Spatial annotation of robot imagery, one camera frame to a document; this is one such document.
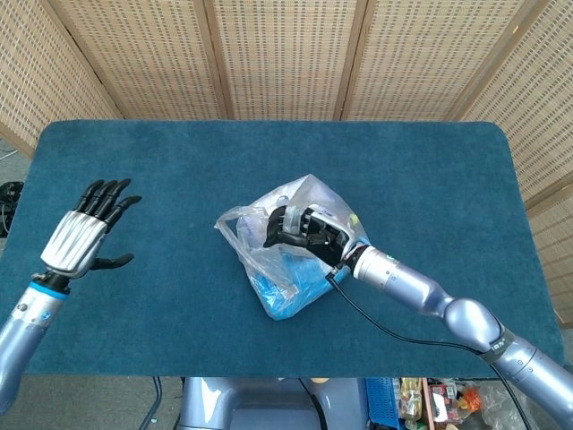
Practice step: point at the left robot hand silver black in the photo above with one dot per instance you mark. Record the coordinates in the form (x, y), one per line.
(74, 242)

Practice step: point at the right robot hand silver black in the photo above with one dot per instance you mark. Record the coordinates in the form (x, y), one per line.
(327, 237)

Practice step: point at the clear plastic shopping bag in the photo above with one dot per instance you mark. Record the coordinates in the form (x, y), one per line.
(268, 269)

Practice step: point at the crumpled clear plastic bag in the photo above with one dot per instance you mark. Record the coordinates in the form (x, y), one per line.
(492, 410)

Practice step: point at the blue plastic package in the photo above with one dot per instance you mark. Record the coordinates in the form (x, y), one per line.
(295, 291)

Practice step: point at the black device on floor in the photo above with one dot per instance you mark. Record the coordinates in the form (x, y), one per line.
(11, 191)

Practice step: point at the blue carpet table mat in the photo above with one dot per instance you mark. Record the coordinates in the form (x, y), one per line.
(179, 179)

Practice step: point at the blue plastic crate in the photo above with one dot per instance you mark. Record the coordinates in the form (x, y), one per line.
(381, 401)

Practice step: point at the blue-grey robot torso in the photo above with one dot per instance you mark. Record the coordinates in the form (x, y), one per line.
(250, 403)

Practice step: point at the wooden box with snacks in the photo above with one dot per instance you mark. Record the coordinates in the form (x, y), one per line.
(436, 401)

